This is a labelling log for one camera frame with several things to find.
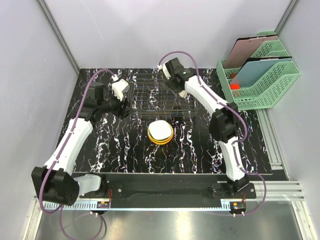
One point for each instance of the blue clipboard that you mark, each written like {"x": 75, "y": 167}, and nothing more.
{"x": 254, "y": 68}

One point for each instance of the white square bowl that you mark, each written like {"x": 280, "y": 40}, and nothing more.
{"x": 160, "y": 130}

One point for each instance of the marble patterned table mat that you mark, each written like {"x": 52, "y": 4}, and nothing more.
{"x": 123, "y": 145}

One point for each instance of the red cube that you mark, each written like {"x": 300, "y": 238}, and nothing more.
{"x": 234, "y": 86}
{"x": 232, "y": 75}

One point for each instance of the pink clipboard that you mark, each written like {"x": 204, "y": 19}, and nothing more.
{"x": 244, "y": 49}

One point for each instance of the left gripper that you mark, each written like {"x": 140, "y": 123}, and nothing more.
{"x": 119, "y": 112}

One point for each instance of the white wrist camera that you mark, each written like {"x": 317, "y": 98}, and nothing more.
{"x": 119, "y": 87}
{"x": 163, "y": 68}

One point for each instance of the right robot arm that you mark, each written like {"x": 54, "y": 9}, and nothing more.
{"x": 224, "y": 123}

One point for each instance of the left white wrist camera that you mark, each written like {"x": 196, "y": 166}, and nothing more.
{"x": 119, "y": 87}

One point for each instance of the patterned bowl green outside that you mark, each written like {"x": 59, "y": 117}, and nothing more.
{"x": 183, "y": 94}

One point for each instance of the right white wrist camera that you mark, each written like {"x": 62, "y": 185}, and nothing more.
{"x": 163, "y": 68}

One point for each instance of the red cube front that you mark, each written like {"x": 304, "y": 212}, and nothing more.
{"x": 234, "y": 86}

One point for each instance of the green file organizer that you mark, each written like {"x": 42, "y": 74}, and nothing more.
{"x": 271, "y": 87}

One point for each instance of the yellow bottom bowl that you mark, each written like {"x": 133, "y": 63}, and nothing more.
{"x": 160, "y": 142}

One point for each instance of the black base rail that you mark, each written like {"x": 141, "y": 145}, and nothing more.
{"x": 170, "y": 191}

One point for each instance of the wire dish rack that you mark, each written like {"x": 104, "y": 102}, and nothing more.
{"x": 152, "y": 98}

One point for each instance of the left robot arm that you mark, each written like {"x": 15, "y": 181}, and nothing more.
{"x": 54, "y": 182}

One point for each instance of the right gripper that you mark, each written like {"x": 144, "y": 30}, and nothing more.
{"x": 177, "y": 90}

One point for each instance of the red cube back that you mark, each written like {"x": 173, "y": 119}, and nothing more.
{"x": 232, "y": 75}

